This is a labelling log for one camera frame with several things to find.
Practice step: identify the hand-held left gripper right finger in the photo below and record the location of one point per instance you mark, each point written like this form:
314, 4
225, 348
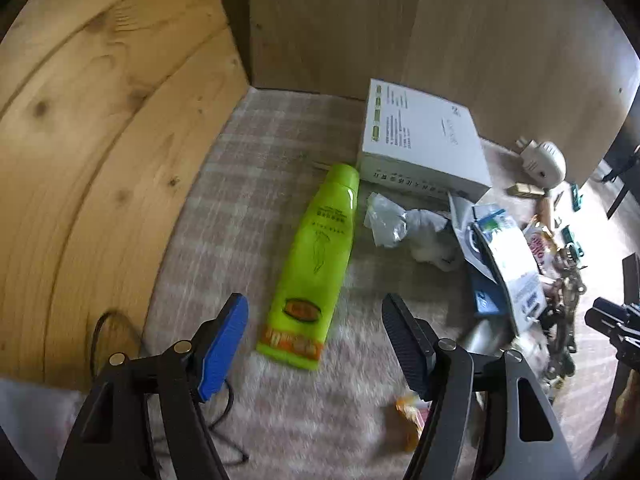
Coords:
405, 347

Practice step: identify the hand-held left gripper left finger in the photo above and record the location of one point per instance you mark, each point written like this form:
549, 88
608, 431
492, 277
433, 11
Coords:
225, 350

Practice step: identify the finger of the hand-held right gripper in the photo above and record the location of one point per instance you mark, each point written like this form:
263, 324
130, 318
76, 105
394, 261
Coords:
612, 322

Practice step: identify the white plug-in device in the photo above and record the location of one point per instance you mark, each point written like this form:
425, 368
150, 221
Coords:
545, 160

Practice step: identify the pile of metal keys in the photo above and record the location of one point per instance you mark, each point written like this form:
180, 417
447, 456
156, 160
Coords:
565, 290

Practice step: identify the orange snack wrapper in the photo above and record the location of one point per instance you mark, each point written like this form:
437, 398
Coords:
410, 412

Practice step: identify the red and white snack packet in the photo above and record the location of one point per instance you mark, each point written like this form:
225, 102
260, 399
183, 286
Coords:
537, 247

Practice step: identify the crumpled clear plastic bag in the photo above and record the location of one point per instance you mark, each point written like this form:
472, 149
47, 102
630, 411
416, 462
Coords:
430, 240

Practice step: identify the green shampoo bottle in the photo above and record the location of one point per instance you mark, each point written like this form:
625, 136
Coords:
312, 265

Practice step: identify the blue and white packet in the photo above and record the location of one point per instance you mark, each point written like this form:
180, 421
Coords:
505, 260

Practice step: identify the crumpled clear plastic wrap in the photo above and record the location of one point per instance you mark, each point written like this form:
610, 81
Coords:
385, 217

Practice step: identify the teal clothes peg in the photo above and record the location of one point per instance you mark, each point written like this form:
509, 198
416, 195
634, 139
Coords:
575, 196

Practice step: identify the black tripod legs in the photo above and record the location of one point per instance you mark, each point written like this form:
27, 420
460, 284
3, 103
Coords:
622, 180

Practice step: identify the plaid rug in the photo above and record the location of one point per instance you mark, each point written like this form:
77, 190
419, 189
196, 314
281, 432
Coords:
260, 200

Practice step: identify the small gold box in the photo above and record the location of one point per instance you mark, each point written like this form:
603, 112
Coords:
525, 190

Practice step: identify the white printed cardboard box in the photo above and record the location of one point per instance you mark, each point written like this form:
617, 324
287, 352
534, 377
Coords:
425, 135

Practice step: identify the pine wood panel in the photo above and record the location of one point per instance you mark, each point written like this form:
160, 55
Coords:
100, 160

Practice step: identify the wooden shelf board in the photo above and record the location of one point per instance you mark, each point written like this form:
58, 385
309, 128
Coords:
450, 30

